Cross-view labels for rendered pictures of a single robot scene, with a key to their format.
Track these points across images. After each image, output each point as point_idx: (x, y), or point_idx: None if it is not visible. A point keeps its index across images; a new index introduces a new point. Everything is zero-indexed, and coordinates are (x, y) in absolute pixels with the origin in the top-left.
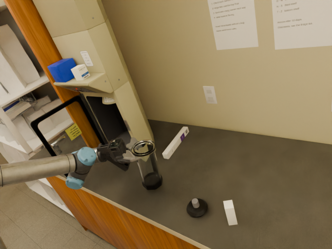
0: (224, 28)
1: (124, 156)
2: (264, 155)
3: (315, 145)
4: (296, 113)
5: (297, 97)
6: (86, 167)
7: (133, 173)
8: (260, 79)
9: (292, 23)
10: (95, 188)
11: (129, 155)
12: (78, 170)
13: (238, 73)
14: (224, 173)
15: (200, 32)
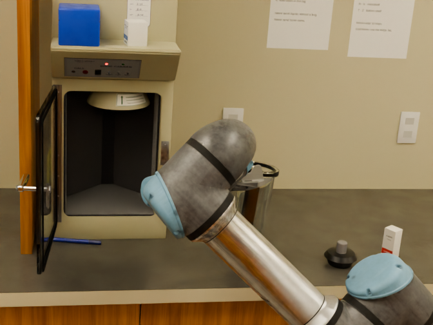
0: (287, 17)
1: (243, 180)
2: (341, 206)
3: (382, 191)
4: (356, 149)
5: (362, 124)
6: (241, 178)
7: (167, 254)
8: (320, 97)
9: (372, 27)
10: (118, 285)
11: (256, 176)
12: (240, 178)
13: (290, 88)
14: (319, 228)
15: (247, 17)
